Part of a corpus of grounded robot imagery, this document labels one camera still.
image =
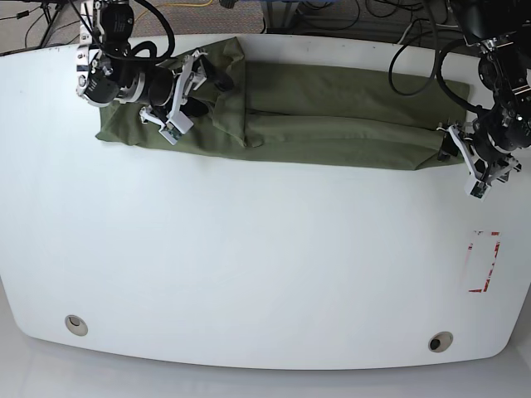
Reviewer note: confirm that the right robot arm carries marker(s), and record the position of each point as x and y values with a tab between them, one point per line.
110	69

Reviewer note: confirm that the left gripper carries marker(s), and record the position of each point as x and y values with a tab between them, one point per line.
482	157

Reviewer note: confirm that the left table cable grommet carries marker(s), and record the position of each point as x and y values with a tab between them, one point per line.
76	325

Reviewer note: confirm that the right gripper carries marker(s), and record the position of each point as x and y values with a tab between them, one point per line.
165	93

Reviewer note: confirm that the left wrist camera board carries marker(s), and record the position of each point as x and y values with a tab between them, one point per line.
476	188

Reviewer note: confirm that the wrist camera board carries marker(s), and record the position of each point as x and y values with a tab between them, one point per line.
476	188
172	133

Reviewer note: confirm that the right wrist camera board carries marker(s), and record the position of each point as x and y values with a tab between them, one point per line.
172	133

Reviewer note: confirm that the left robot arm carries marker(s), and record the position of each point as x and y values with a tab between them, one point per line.
500	30

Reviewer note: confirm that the red tape rectangle marking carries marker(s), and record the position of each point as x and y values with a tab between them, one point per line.
480	260

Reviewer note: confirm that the table cable grommet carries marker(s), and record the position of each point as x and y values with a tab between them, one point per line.
440	342
76	325

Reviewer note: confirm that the black tripod stand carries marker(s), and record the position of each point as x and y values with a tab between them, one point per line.
51	10

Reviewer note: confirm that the green t-shirt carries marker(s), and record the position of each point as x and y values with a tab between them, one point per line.
301	114

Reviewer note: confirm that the right table cable grommet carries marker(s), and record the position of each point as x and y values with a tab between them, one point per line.
440	342

